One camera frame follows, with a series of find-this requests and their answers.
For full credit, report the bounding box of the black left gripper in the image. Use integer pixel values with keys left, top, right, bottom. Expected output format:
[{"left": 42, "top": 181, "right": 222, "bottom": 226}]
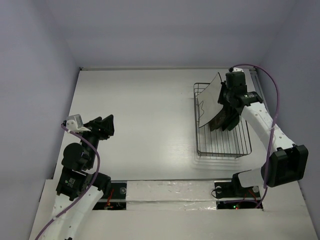
[{"left": 80, "top": 113, "right": 114, "bottom": 167}]

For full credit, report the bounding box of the white square plate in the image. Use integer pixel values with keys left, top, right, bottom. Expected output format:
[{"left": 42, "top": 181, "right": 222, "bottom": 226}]
[{"left": 197, "top": 72, "right": 223, "bottom": 127}]

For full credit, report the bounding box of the black floral square plate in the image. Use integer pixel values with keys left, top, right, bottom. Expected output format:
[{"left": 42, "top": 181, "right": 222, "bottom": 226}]
[{"left": 209, "top": 106, "right": 230, "bottom": 132}]

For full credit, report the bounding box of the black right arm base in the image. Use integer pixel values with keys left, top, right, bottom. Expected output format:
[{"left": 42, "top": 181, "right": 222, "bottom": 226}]
[{"left": 211, "top": 179, "right": 261, "bottom": 200}]

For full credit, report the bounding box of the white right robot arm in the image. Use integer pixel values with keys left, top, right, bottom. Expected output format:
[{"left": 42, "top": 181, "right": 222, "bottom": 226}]
[{"left": 218, "top": 68, "right": 309, "bottom": 196}]

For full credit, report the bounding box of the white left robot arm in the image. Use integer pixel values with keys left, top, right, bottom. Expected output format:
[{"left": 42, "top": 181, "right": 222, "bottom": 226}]
[{"left": 41, "top": 114, "right": 115, "bottom": 240}]

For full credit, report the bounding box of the white foam front block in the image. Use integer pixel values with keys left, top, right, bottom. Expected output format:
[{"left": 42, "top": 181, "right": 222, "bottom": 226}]
[{"left": 125, "top": 180, "right": 217, "bottom": 211}]

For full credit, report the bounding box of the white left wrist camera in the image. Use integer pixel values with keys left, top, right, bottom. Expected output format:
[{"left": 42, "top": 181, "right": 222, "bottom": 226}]
[{"left": 62, "top": 114, "right": 91, "bottom": 133}]

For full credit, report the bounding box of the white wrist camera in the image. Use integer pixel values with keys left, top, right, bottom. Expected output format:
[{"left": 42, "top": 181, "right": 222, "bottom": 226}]
[
  {"left": 62, "top": 114, "right": 91, "bottom": 133},
  {"left": 228, "top": 66, "right": 244, "bottom": 73}
]

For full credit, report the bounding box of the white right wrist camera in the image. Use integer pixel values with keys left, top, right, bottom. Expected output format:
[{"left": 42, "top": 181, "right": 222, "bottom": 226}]
[{"left": 228, "top": 66, "right": 244, "bottom": 73}]

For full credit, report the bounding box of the metal wire dish rack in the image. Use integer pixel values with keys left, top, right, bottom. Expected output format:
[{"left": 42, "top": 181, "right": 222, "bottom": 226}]
[{"left": 193, "top": 82, "right": 252, "bottom": 159}]

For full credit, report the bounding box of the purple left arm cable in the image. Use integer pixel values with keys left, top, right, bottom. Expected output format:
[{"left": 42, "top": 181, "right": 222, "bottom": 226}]
[{"left": 34, "top": 124, "right": 101, "bottom": 240}]

